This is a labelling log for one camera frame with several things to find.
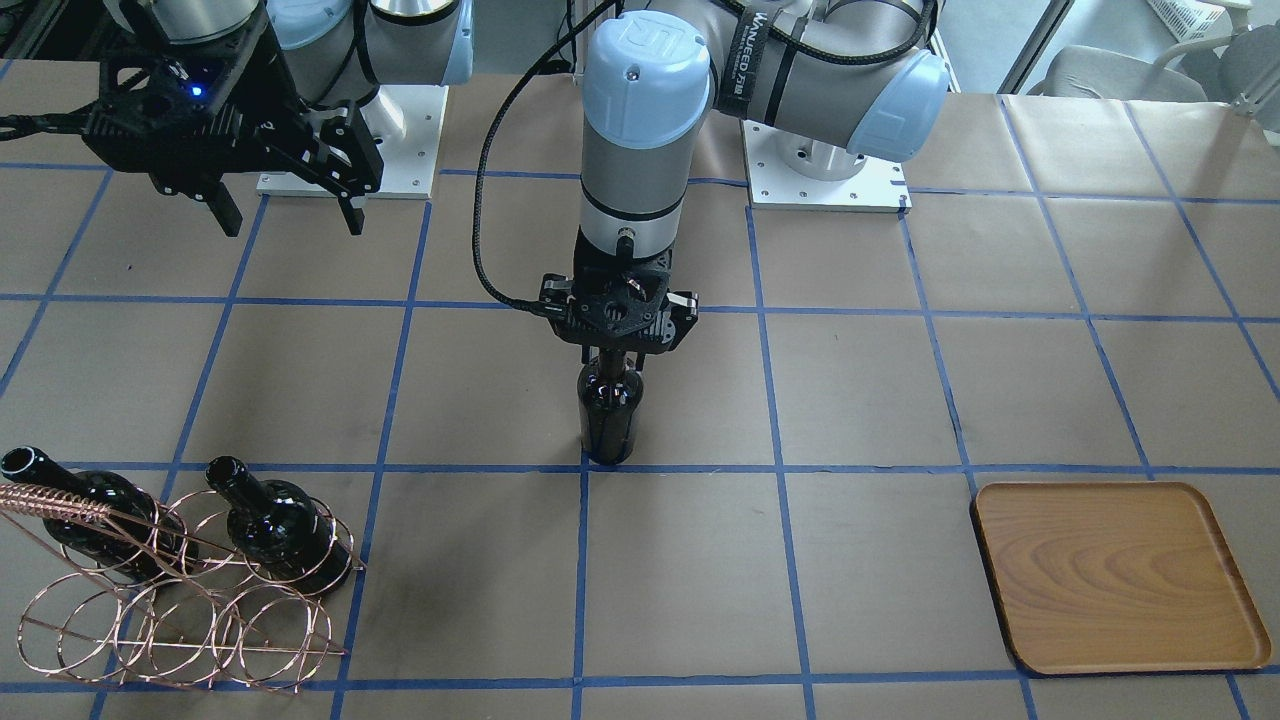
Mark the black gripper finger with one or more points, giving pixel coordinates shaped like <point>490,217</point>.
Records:
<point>352,208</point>
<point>223,208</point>

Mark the dark wine bottle carried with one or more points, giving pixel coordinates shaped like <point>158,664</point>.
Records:
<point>610,389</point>

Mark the dark wine bottle front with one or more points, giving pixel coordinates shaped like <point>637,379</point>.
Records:
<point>280,529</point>

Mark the wooden tray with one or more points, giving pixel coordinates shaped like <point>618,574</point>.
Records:
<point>1116,577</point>

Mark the copper wire bottle basket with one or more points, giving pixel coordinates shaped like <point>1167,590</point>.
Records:
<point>222,621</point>

